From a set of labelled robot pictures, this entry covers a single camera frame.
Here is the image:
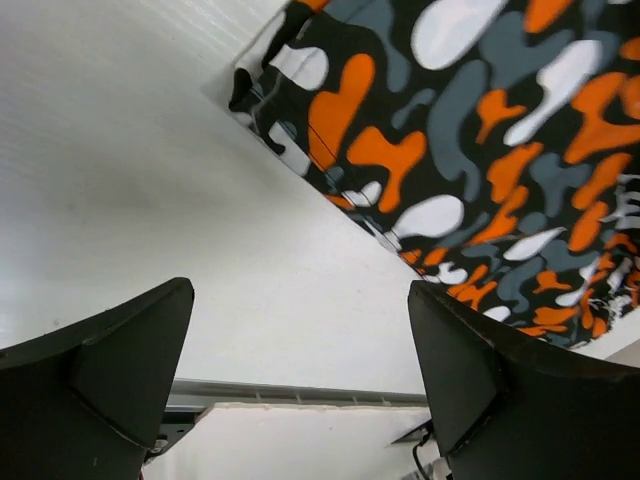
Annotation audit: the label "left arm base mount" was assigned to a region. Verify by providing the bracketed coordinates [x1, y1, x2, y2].
[389, 420, 453, 480]

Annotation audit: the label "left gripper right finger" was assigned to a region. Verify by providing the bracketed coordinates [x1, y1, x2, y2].
[408, 281, 639, 479]

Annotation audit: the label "aluminium front rail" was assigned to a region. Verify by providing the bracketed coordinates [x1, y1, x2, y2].
[163, 379, 431, 424]

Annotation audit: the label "orange camouflage shorts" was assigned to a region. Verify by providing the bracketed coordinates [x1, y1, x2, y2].
[228, 0, 639, 348]

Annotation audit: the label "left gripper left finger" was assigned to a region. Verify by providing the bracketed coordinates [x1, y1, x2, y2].
[1, 278, 194, 479]

